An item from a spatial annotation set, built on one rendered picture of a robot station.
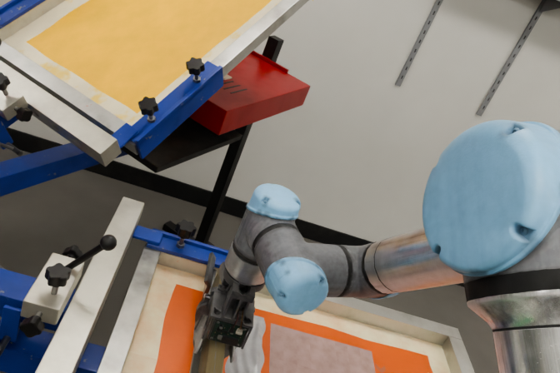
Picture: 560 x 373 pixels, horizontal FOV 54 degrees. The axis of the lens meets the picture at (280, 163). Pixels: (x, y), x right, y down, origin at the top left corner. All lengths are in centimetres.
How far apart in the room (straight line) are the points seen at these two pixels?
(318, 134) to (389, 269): 230
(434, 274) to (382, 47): 225
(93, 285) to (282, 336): 41
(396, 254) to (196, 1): 114
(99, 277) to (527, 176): 84
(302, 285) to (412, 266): 14
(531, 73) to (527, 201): 276
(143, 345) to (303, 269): 47
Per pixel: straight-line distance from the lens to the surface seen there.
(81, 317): 100
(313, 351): 122
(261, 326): 121
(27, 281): 105
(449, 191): 43
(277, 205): 78
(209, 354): 96
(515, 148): 40
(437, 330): 142
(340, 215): 326
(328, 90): 290
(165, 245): 124
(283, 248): 74
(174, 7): 166
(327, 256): 76
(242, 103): 180
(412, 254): 70
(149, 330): 112
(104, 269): 109
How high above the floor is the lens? 177
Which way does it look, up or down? 26 degrees down
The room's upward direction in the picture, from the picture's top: 23 degrees clockwise
